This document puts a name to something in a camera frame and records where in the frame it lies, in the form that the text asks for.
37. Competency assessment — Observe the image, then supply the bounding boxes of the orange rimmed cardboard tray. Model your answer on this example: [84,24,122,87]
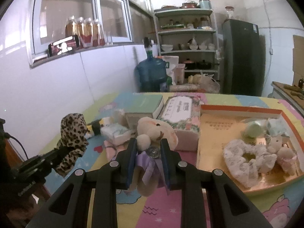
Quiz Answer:
[196,104,304,196]

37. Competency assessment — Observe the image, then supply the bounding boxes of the beige bear purple ribbon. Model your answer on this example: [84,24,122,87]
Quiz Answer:
[130,117,178,197]

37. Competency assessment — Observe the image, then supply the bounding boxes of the blue water jug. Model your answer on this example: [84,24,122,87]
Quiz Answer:
[135,37,167,92]

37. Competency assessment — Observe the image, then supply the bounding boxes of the glass jar on fridge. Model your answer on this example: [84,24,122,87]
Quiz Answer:
[225,6,234,20]

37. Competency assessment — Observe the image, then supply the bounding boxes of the pink folded cloth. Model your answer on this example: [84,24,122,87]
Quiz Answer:
[104,141,125,162]

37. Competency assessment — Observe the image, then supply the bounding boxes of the small white tissue pack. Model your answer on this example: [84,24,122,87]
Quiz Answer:
[101,123,133,146]

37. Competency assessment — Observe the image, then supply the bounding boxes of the kitchen counter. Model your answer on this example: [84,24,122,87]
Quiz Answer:
[271,81,303,117]

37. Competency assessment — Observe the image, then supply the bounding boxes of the green white tissue box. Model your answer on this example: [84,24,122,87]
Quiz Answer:
[124,93,164,130]

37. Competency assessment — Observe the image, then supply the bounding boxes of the green soft ball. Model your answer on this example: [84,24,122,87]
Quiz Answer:
[243,121,264,138]

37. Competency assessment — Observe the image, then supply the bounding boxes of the beige bear pink dress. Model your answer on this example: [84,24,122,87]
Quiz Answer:
[265,134,297,176]

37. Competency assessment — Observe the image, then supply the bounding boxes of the leopard print scrunchie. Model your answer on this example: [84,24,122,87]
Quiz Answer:
[55,113,89,178]

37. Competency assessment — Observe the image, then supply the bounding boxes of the amber jar on sill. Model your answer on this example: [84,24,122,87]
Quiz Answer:
[65,16,77,37]

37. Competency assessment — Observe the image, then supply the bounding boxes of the black cable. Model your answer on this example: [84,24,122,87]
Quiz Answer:
[7,134,29,160]

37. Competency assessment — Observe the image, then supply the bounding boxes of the dark refrigerator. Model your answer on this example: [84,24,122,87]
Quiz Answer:
[223,19,265,96]

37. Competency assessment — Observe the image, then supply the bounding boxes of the phone on window sill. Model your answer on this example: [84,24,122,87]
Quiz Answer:
[48,35,80,57]

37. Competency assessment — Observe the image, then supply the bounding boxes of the metal kitchen shelf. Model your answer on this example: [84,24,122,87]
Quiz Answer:
[154,7,220,81]

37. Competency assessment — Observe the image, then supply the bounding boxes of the teal pot on shelf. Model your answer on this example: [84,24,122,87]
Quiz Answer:
[199,0,212,10]

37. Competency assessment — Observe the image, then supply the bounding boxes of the yellow black plush toy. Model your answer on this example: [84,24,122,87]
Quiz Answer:
[85,117,113,139]

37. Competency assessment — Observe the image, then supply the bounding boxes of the colourful cartoon mat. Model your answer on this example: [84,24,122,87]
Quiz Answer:
[39,92,304,228]

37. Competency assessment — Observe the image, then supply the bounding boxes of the white floral scrunchie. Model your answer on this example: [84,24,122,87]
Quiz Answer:
[223,139,277,188]

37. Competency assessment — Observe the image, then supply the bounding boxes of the light blue tissue pack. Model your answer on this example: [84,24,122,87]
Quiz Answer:
[265,118,290,137]

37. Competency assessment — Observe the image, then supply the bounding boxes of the floral tissue pack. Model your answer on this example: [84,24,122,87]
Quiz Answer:
[158,95,200,151]

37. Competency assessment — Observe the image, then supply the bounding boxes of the plastic bag with food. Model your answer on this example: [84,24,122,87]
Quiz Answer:
[188,74,221,94]

